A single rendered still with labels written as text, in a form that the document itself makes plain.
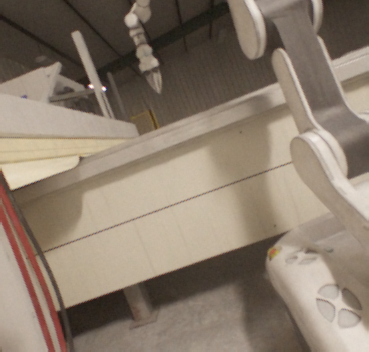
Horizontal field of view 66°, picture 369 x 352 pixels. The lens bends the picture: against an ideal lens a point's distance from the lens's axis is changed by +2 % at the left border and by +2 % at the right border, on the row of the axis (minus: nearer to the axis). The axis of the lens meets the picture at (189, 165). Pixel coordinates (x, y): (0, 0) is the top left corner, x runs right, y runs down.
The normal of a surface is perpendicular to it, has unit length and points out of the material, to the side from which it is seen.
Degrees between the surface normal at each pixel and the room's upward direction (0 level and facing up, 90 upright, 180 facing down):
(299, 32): 84
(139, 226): 90
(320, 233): 70
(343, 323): 38
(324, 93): 84
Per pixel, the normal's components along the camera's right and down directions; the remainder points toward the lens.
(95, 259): -0.05, 0.09
